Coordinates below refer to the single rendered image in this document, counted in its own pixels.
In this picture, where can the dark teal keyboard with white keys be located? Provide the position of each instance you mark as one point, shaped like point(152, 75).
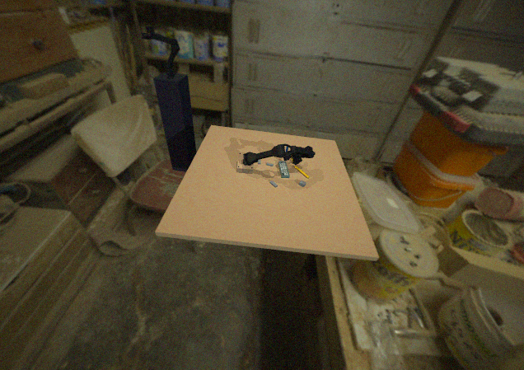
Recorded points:
point(283, 169)

